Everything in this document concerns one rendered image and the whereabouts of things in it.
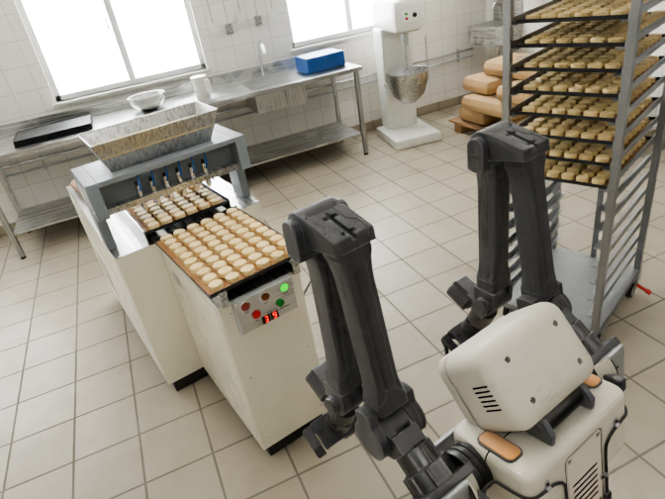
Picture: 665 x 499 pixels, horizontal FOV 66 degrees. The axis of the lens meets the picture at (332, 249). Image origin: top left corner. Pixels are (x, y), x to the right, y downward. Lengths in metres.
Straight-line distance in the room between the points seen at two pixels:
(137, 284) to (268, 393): 0.80
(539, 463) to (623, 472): 1.46
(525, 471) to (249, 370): 1.33
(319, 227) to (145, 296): 1.83
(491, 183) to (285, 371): 1.32
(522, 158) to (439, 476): 0.56
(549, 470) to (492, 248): 0.47
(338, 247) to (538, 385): 0.39
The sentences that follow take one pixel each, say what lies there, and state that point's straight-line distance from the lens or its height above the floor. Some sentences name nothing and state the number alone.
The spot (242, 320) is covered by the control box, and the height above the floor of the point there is 0.76.
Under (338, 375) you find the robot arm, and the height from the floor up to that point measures 1.17.
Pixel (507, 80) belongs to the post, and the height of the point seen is 1.28.
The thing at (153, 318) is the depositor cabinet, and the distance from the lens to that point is 2.59.
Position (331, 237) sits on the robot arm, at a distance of 0.75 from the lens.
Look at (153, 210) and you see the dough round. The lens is 2.58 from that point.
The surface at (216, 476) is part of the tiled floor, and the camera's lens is 2.44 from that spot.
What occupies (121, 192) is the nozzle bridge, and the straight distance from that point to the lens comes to 2.42.
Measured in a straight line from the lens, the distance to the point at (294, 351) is 2.11.
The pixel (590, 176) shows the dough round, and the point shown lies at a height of 0.87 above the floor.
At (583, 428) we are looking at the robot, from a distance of 0.98.
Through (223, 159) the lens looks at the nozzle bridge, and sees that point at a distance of 2.54.
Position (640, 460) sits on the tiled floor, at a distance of 2.42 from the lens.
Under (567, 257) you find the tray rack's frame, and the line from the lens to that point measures 3.21.
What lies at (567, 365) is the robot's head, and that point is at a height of 1.20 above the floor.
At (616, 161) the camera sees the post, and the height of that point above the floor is 0.99.
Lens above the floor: 1.83
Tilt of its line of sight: 30 degrees down
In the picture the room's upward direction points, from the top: 10 degrees counter-clockwise
